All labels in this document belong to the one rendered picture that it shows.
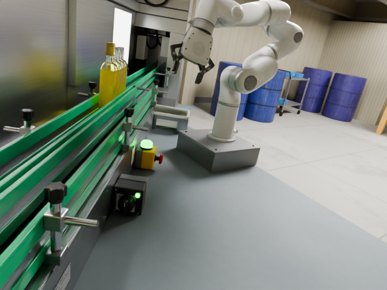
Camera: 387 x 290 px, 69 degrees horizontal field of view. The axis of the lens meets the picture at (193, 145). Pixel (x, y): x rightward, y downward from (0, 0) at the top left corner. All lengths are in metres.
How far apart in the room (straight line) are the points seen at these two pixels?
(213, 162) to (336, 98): 6.36
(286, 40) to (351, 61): 7.05
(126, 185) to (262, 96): 4.58
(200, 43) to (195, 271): 0.68
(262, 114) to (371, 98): 3.44
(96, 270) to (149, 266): 0.11
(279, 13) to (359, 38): 7.18
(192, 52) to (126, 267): 0.66
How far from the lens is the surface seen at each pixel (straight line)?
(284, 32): 1.31
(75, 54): 1.18
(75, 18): 1.18
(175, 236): 0.77
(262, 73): 1.16
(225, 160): 1.14
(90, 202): 0.64
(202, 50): 0.99
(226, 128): 1.22
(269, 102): 5.28
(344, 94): 7.30
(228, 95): 1.20
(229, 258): 0.74
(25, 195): 0.58
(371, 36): 8.24
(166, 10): 2.26
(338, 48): 8.53
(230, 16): 1.04
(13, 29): 0.90
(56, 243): 0.49
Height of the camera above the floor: 1.23
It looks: 20 degrees down
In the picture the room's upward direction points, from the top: 10 degrees clockwise
